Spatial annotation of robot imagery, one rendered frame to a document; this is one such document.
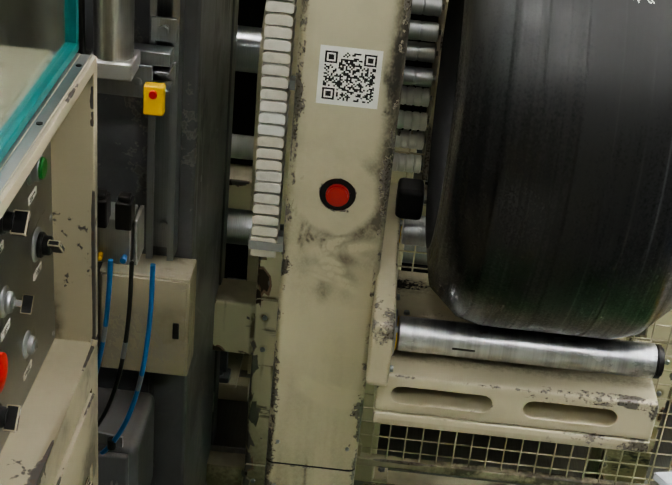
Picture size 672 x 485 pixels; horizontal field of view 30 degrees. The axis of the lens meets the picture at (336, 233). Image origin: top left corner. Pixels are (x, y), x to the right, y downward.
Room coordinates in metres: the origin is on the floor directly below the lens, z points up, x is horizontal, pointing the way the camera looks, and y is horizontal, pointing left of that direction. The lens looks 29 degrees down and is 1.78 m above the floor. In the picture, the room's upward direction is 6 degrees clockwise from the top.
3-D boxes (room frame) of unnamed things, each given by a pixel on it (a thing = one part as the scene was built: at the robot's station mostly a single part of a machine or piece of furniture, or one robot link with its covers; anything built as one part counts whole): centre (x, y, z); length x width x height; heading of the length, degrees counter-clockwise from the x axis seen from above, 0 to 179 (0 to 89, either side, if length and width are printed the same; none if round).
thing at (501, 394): (1.35, -0.25, 0.84); 0.36 x 0.09 x 0.06; 89
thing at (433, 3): (1.87, -0.04, 1.05); 0.20 x 0.15 x 0.30; 89
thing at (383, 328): (1.49, -0.08, 0.90); 0.40 x 0.03 x 0.10; 179
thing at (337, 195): (1.41, 0.00, 1.06); 0.03 x 0.02 x 0.03; 89
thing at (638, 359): (1.35, -0.26, 0.90); 0.35 x 0.05 x 0.05; 89
